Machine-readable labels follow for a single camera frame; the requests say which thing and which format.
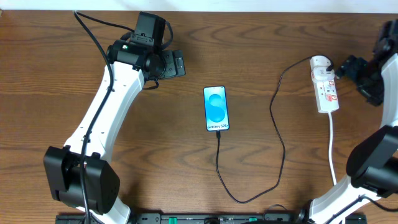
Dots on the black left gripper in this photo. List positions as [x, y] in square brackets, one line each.
[174, 64]

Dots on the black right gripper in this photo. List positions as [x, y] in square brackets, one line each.
[355, 74]

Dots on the blue Galaxy smartphone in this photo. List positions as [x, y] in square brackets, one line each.
[216, 108]

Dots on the white power strip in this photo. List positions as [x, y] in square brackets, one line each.
[323, 78]

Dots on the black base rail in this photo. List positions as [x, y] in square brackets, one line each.
[156, 218]

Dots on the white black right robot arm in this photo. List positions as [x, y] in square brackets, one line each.
[371, 169]

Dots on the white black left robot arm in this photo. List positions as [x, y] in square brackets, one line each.
[80, 173]

